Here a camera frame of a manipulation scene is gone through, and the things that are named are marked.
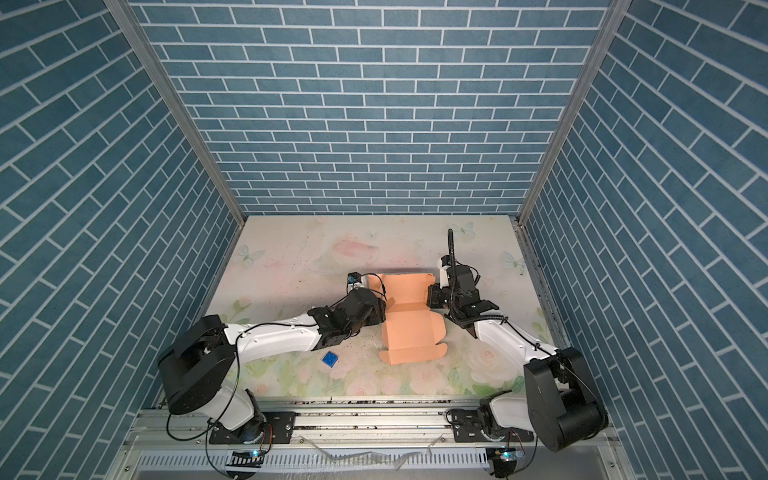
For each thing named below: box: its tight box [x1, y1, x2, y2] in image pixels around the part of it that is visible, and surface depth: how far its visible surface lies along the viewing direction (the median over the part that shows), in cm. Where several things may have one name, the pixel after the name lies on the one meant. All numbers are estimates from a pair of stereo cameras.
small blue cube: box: [322, 351, 338, 368], surface depth 86 cm
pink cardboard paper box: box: [368, 273, 448, 365], surface depth 87 cm
